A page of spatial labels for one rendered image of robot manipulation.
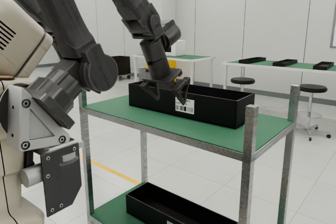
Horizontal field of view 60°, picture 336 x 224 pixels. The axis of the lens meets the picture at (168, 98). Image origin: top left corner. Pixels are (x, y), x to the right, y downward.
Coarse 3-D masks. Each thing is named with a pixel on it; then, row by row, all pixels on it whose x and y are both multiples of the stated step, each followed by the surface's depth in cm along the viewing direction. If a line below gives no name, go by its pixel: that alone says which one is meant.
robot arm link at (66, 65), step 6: (60, 60) 60; (66, 60) 59; (72, 60) 58; (78, 60) 59; (54, 66) 59; (60, 66) 58; (66, 66) 57; (72, 66) 57; (78, 66) 58; (72, 72) 57; (78, 72) 58; (78, 78) 58; (84, 90) 66
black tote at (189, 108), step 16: (144, 96) 137; (160, 96) 131; (192, 96) 120; (208, 96) 115; (224, 96) 129; (240, 96) 125; (176, 112) 127; (192, 112) 121; (208, 112) 116; (224, 112) 112; (240, 112) 112
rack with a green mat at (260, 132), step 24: (144, 72) 172; (120, 96) 164; (120, 120) 125; (144, 120) 121; (168, 120) 121; (192, 120) 121; (264, 120) 121; (288, 120) 121; (144, 144) 182; (192, 144) 102; (216, 144) 96; (240, 144) 96; (264, 144) 97; (288, 144) 123; (144, 168) 185; (288, 168) 125; (240, 192) 93; (288, 192) 129; (96, 216) 155; (120, 216) 155; (240, 216) 95
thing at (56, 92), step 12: (60, 72) 55; (36, 84) 53; (48, 84) 53; (60, 84) 54; (72, 84) 56; (36, 96) 50; (48, 96) 49; (60, 96) 53; (72, 96) 57; (48, 108) 50; (60, 108) 52; (60, 120) 52; (72, 120) 54
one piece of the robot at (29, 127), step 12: (12, 96) 50; (24, 96) 49; (12, 108) 50; (24, 108) 50; (36, 108) 51; (12, 120) 51; (24, 120) 50; (36, 120) 52; (48, 120) 53; (12, 132) 51; (24, 132) 50; (36, 132) 52; (48, 132) 54; (60, 132) 56; (12, 144) 51; (24, 144) 50; (36, 144) 52; (48, 144) 54
